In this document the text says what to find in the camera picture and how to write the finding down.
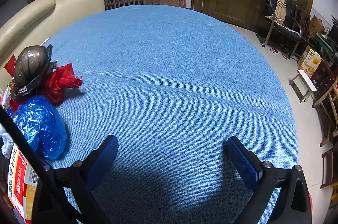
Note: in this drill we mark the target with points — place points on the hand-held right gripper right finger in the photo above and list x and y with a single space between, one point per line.
241 160

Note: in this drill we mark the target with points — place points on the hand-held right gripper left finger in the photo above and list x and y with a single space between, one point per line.
105 158

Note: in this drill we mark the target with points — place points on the blue plastic bag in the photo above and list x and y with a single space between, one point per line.
39 126

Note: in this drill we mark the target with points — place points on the orange snack packet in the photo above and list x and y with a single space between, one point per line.
19 181

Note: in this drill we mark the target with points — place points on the red plastic bag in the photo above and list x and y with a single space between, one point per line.
63 81

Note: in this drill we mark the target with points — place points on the light wooden chair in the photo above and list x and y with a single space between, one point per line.
326 100

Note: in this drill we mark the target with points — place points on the small white-top stool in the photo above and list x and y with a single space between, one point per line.
306 78

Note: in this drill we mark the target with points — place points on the blue table cloth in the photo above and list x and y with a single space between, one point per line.
169 68

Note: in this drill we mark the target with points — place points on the pink slipper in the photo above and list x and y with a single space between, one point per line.
276 49

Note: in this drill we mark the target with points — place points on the black plastic bag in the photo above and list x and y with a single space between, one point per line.
31 65

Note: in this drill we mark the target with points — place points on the orange printed box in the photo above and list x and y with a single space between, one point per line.
309 60

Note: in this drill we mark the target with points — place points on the red packet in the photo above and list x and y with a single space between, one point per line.
10 64

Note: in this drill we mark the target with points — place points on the black metal chair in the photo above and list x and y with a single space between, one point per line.
285 28

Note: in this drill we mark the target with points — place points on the small cardboard box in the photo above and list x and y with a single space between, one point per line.
315 24

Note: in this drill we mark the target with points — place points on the dark wooden armchair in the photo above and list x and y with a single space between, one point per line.
302 18

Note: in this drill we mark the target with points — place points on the plaid scarf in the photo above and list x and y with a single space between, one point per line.
280 5

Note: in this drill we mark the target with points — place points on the beige sofa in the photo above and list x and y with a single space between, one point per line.
31 15

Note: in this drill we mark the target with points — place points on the brown cardboard box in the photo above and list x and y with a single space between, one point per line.
171 1

